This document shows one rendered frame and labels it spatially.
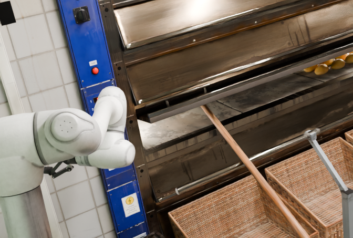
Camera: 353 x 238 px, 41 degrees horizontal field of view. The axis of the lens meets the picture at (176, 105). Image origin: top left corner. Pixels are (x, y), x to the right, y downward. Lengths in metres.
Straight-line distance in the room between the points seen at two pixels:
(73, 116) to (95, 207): 1.24
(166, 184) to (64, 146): 1.34
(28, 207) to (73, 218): 1.09
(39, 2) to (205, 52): 0.82
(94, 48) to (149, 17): 0.29
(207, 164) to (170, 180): 0.21
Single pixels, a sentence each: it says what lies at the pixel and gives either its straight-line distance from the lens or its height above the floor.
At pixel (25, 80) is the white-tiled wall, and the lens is 2.02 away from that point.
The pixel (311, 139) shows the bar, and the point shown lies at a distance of 2.31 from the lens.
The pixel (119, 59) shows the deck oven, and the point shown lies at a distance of 2.11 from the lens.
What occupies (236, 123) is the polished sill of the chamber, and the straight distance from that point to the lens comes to 2.50.
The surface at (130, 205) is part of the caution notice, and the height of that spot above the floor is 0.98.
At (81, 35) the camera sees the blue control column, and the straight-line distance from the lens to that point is 2.01.
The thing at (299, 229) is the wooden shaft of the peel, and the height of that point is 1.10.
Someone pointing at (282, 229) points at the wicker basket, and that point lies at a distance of 2.65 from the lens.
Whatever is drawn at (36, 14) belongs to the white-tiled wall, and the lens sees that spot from 1.99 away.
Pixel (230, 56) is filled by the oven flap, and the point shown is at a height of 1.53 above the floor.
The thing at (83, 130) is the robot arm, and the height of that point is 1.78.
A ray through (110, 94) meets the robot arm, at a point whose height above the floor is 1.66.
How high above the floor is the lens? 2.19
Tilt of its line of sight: 21 degrees down
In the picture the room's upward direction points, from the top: 10 degrees counter-clockwise
